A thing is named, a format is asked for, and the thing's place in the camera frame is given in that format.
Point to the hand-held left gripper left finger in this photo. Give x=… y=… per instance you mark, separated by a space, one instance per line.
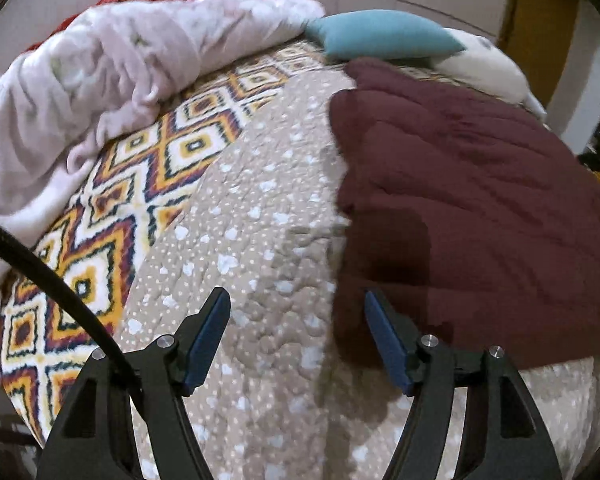
x=210 y=340

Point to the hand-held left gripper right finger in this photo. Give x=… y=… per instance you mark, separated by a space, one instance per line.
x=387 y=345

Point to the maroon quilted jacket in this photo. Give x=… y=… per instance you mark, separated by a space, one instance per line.
x=470 y=200

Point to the beige dotted quilt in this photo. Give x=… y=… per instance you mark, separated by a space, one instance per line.
x=270 y=210

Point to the geometric patterned blanket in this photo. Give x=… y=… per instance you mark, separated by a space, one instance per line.
x=130 y=185

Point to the pink white fleece blanket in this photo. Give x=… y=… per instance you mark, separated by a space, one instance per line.
x=105 y=70

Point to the white plush pillow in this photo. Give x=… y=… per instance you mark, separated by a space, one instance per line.
x=490 y=67

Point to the teal pillow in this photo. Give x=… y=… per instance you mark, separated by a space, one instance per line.
x=385 y=35

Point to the wooden door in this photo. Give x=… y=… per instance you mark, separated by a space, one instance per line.
x=540 y=25

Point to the white rounded headboard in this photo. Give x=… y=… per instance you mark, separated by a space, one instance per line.
x=55 y=0

